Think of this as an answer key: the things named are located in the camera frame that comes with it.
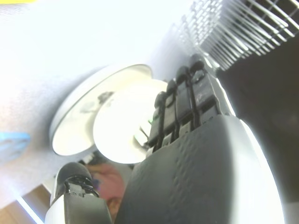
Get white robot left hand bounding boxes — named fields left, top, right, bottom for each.
left=44, top=54, right=286, bottom=224

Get white plate two leaf prints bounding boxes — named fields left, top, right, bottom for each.
left=93, top=78, right=169, bottom=164

